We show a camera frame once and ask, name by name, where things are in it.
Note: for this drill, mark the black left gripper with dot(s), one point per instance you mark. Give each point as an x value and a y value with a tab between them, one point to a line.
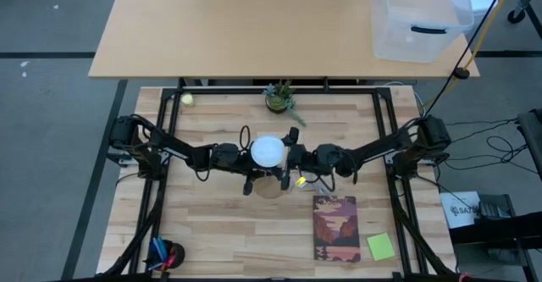
230	157

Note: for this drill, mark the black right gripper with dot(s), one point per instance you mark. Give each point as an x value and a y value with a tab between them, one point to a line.
302	159

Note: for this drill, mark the white flood light bulb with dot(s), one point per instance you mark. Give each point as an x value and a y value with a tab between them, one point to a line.
268	151

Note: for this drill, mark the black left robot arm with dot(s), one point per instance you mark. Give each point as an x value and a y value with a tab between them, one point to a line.
169	144

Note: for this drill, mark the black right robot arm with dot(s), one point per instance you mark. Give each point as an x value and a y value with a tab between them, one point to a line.
381	146

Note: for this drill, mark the succulent in black pot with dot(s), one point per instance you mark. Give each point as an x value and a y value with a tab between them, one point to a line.
277	102

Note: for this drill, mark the Yosemite print notebook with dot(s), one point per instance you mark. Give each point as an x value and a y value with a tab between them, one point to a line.
336	231

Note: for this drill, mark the small yellow candle jar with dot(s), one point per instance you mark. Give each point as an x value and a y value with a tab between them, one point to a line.
187	99

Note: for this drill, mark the green sticky note pad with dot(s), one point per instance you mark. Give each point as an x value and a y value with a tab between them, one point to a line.
380	247

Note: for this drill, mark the black pen cup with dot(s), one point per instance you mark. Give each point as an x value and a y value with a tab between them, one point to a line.
175	254

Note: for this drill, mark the pink marker pen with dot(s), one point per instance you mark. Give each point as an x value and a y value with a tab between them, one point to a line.
170	261

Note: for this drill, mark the blue marker pen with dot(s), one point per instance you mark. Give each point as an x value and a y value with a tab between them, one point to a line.
158	248

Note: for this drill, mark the light wood desk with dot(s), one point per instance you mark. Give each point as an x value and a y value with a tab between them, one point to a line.
233	28

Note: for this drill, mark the white printed paper box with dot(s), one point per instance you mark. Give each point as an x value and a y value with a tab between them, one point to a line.
459	210

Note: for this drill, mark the clear plastic storage bin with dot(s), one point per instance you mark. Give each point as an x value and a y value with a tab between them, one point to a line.
419	23

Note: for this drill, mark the black equipment cart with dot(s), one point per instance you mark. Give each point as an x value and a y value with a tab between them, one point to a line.
504	231

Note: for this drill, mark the dark office chair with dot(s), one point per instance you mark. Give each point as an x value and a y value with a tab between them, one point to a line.
533	142

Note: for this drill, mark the black chair wheel base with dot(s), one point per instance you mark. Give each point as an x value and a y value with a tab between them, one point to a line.
518	13

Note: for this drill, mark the black aluminium table frame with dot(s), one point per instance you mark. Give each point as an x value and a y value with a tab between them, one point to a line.
220	90

